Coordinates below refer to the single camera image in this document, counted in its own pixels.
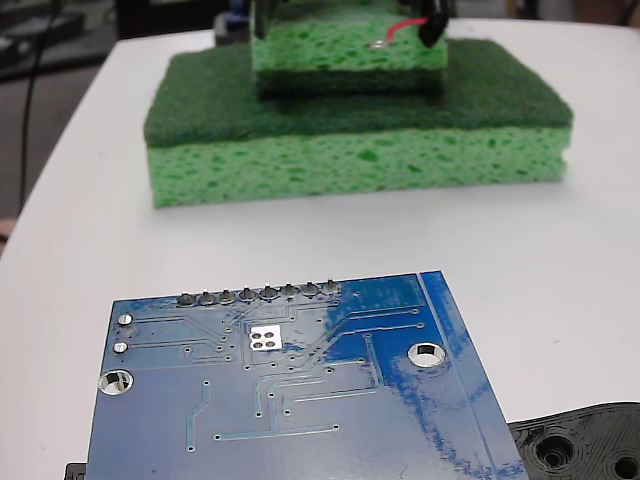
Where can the blue grey blurred block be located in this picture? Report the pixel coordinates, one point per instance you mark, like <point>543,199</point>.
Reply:
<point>232,27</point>

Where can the small green scouring sponge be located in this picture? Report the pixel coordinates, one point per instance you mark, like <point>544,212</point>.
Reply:
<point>340,55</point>

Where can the large green scouring sponge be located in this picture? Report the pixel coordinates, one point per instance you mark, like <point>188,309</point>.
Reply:
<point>350,165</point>

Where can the black plastic component housing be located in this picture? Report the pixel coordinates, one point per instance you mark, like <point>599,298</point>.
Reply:
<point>575,442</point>

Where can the blue printed circuit board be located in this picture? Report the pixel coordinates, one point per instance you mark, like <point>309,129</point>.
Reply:
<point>310,410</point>

